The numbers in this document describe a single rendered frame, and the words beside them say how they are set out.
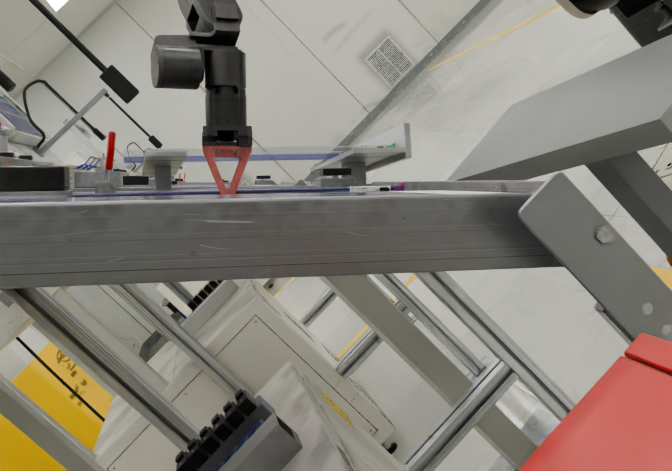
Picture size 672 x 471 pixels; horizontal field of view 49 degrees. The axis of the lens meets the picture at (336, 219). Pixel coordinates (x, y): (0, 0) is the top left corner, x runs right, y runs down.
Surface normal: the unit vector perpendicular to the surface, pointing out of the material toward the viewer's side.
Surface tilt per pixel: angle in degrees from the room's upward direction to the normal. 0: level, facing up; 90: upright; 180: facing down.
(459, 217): 90
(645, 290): 90
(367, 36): 90
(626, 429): 0
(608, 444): 0
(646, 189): 90
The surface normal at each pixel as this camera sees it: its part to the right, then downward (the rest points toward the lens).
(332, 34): 0.18, 0.05
